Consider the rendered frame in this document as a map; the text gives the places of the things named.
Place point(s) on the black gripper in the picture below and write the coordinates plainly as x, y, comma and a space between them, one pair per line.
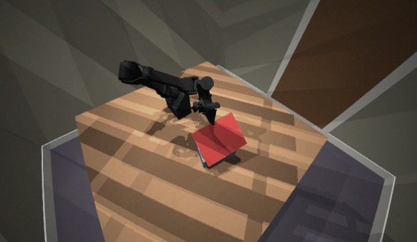
210, 107

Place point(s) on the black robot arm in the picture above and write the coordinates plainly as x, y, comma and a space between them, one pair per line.
130, 73

